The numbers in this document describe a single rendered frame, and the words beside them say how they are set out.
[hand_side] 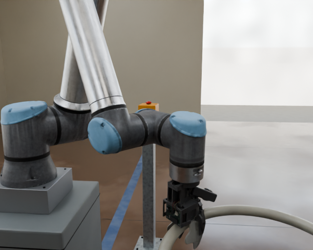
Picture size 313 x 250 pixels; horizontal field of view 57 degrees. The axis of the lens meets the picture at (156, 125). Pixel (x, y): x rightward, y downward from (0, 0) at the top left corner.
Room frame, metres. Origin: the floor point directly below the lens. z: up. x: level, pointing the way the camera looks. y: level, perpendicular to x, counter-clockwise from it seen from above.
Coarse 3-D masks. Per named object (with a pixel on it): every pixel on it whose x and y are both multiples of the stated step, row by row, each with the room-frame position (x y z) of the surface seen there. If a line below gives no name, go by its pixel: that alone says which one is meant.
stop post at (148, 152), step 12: (144, 108) 1.90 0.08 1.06; (156, 108) 1.93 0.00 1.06; (144, 156) 1.92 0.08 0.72; (144, 168) 1.92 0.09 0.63; (144, 180) 1.93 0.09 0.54; (144, 192) 1.93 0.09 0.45; (144, 204) 1.93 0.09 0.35; (144, 216) 1.93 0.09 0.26; (144, 228) 1.93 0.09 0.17; (144, 240) 1.93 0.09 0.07; (156, 240) 2.01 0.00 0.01
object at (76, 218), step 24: (72, 192) 1.06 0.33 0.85; (96, 192) 1.13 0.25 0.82; (0, 216) 0.87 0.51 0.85; (24, 216) 0.87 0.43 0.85; (48, 216) 0.87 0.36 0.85; (72, 216) 0.88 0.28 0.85; (96, 216) 1.11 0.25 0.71; (0, 240) 0.80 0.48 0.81; (24, 240) 0.79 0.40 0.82; (48, 240) 0.78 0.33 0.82; (72, 240) 0.85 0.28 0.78; (96, 240) 1.10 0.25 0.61
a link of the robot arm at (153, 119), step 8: (136, 112) 0.80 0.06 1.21; (144, 112) 0.77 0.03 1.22; (152, 112) 0.77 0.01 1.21; (160, 112) 0.78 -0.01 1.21; (152, 120) 0.74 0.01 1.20; (160, 120) 0.73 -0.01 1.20; (152, 128) 0.73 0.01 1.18; (160, 128) 0.72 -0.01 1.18; (152, 136) 0.73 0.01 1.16; (144, 144) 0.73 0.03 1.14; (160, 144) 0.73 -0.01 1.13
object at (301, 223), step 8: (208, 208) 0.78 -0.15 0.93; (216, 208) 0.78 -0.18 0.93; (224, 208) 0.78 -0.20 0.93; (232, 208) 0.79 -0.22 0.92; (240, 208) 0.79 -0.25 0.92; (248, 208) 0.79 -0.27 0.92; (256, 208) 0.78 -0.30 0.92; (264, 208) 0.78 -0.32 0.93; (208, 216) 0.76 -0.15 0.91; (216, 216) 0.77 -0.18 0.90; (256, 216) 0.78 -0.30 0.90; (264, 216) 0.77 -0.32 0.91; (272, 216) 0.76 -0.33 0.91; (280, 216) 0.76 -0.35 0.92; (288, 216) 0.75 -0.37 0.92; (296, 216) 0.75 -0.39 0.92; (288, 224) 0.74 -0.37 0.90; (296, 224) 0.73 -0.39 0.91; (304, 224) 0.72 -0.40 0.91; (312, 224) 0.71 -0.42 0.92; (168, 232) 0.67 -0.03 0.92; (176, 232) 0.67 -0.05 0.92; (312, 232) 0.70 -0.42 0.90; (168, 240) 0.64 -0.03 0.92; (160, 248) 0.61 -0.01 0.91; (168, 248) 0.61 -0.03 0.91
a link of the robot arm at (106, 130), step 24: (72, 0) 0.76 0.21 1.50; (72, 24) 0.75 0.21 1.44; (96, 24) 0.76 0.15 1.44; (96, 48) 0.73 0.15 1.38; (96, 72) 0.70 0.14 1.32; (96, 96) 0.69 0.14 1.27; (120, 96) 0.71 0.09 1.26; (96, 120) 0.66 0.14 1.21; (120, 120) 0.67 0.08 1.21; (144, 120) 0.72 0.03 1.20; (96, 144) 0.66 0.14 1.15; (120, 144) 0.65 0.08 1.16
